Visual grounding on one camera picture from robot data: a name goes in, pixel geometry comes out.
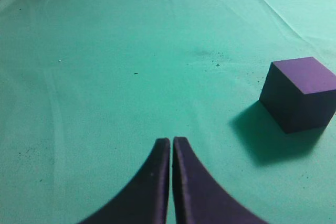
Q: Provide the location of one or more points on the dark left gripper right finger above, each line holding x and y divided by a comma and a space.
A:
198, 198

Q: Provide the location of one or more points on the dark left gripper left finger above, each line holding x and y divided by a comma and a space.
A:
145, 198

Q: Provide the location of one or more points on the purple cube block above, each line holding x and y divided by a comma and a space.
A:
299, 94

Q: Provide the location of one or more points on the green table cloth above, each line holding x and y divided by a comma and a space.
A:
87, 86

